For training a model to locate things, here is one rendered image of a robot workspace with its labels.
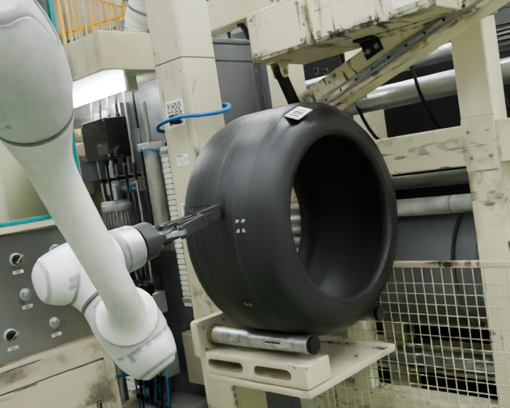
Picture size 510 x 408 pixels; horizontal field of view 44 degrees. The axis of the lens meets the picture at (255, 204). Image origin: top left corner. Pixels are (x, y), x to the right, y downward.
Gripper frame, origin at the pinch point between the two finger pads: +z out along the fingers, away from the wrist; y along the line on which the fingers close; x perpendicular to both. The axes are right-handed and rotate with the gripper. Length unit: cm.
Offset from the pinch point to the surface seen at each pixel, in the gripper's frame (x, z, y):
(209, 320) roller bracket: 31.8, 12.5, 25.3
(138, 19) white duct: -61, 62, 81
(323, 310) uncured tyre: 28.3, 15.8, -11.9
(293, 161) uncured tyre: -6.5, 17.4, -12.3
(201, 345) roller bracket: 36.7, 8.1, 25.3
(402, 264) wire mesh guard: 33, 60, -7
